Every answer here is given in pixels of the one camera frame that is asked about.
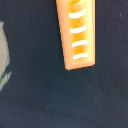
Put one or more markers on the teal padded gripper finger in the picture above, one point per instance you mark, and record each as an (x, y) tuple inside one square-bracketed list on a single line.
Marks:
[(4, 58)]

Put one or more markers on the orange toy bread loaf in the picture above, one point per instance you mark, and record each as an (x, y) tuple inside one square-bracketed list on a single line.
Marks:
[(77, 29)]

